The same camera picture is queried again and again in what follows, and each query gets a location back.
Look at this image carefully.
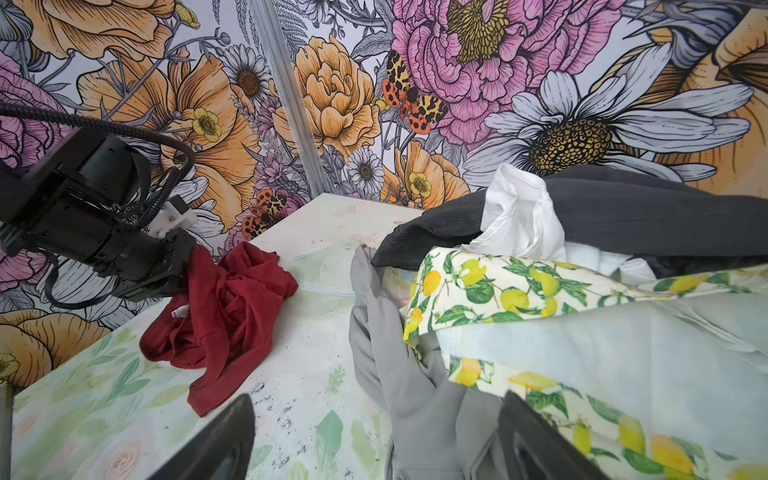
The dark grey cloth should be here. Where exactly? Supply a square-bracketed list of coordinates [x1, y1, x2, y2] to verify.
[371, 166, 767, 277]

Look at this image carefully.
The left corner aluminium post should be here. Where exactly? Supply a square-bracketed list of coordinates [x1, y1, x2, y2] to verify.
[248, 0, 333, 198]

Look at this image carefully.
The white cloth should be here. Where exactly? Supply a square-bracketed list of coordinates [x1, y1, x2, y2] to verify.
[463, 165, 656, 285]

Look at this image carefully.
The light grey cloth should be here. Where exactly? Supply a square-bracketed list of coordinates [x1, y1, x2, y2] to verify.
[349, 246, 508, 479]

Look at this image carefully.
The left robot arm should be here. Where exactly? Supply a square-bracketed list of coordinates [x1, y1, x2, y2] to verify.
[1, 128, 196, 308]

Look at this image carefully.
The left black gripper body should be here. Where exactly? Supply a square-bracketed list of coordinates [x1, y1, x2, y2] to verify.
[90, 229, 198, 302]

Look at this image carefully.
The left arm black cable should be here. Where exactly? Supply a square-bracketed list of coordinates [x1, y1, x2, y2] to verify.
[0, 101, 198, 311]

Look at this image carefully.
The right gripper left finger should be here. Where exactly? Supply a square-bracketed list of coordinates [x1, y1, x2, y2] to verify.
[150, 394, 256, 480]

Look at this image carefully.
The dark red cloth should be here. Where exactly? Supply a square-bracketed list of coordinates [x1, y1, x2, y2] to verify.
[139, 243, 298, 417]

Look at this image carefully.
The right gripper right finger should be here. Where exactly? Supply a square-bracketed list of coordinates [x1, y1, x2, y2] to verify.
[498, 392, 608, 480]

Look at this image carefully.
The lemon print cloth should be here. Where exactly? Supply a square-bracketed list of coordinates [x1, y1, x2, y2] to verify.
[404, 248, 767, 479]

